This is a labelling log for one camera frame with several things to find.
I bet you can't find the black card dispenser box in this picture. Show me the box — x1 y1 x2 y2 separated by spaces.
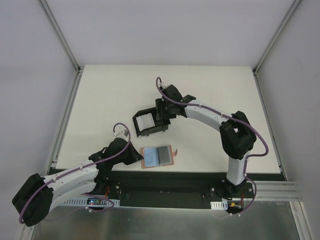
132 107 171 137

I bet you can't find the brown leather card holder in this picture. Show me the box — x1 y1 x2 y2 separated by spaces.
140 145 178 169

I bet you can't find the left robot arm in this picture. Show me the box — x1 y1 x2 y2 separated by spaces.
12 137 143 227

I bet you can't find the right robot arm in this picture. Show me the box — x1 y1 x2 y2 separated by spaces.
157 84 257 200

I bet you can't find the white cards stack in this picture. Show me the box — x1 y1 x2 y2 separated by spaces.
136 113 155 131

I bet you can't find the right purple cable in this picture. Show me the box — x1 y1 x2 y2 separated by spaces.
155 76 270 216

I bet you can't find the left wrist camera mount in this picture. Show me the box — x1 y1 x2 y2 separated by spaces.
113 129 129 141

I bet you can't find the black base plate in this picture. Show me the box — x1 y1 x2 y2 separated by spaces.
89 171 254 209

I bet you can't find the left white cable duct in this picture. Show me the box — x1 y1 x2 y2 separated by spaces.
60 196 120 208

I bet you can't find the white cable duct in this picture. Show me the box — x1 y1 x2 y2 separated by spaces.
60 196 120 208
210 201 228 211

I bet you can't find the right white cable duct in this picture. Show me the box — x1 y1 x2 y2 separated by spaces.
210 201 228 211

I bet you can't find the aluminium rail right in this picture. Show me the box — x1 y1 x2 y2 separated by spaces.
255 181 302 202

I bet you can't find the left aluminium frame post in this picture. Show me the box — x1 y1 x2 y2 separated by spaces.
38 0 82 73

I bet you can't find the aluminium frame post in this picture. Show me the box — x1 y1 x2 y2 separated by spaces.
38 0 82 73
252 0 303 76

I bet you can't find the right aluminium frame post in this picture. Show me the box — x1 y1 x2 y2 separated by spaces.
252 0 303 76

